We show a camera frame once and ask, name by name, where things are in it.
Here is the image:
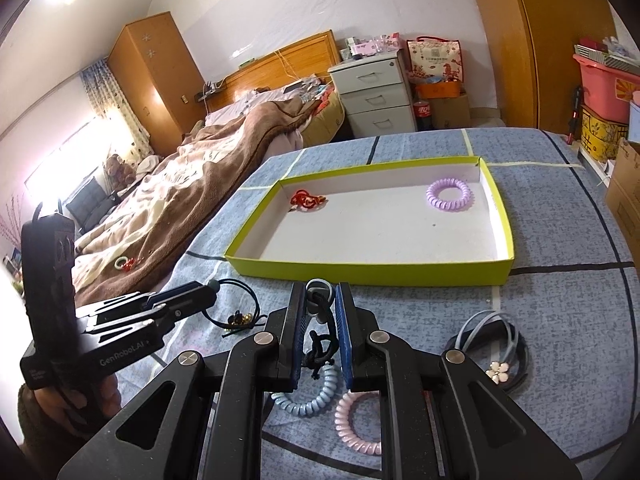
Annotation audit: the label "black cord gold charm tie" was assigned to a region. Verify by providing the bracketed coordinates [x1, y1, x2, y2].
[202, 278, 267, 337]

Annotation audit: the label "light blue spiral hair tie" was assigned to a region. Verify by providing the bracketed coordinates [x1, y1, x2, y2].
[269, 277, 342, 420]

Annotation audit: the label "pink spiral hair tie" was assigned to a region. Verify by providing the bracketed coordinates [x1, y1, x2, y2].
[333, 391, 384, 456]

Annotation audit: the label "red knotted cord bracelet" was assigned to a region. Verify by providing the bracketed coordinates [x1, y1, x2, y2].
[288, 188, 329, 213]

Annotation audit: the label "grey-blue flower hair ties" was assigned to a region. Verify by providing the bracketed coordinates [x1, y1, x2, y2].
[441, 309, 531, 394]

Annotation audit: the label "purple spiral hair tie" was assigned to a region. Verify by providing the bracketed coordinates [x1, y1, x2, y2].
[425, 176, 475, 213]

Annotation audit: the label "left hand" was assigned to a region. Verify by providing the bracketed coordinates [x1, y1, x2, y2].
[18, 375, 122, 438]

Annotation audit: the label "brown fleece blanket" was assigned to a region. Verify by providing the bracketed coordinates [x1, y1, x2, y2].
[73, 98, 319, 306]

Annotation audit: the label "lime green shallow box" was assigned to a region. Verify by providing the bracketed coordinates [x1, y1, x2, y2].
[224, 156, 514, 287]

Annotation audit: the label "blue checked bed sheet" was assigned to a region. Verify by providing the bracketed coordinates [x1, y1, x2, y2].
[117, 127, 640, 480]

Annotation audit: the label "cola bottle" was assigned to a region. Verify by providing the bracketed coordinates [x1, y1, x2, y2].
[413, 101, 433, 131]

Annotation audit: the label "grey three-drawer cabinet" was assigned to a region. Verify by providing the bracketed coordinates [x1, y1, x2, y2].
[329, 51, 416, 138]

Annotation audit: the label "tall wooden wardrobe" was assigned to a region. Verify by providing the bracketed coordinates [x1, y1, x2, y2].
[107, 12, 205, 156]

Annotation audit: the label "orange basket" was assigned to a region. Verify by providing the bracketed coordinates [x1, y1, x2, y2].
[414, 81, 463, 100]

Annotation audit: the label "wooden headboard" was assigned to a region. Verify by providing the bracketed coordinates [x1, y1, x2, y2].
[202, 29, 341, 110]

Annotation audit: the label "red patterned gift bag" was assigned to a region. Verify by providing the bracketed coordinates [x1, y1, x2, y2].
[406, 36, 464, 82]

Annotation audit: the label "large cardboard box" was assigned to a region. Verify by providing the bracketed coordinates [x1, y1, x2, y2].
[605, 139, 640, 269]

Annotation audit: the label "yellow patterned box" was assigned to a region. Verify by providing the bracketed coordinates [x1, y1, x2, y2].
[580, 105, 628, 162]

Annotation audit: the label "pink plastic storage bin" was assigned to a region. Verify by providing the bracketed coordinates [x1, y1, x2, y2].
[573, 54, 640, 124]

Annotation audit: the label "wooden door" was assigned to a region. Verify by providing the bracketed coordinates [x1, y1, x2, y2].
[476, 0, 616, 133]

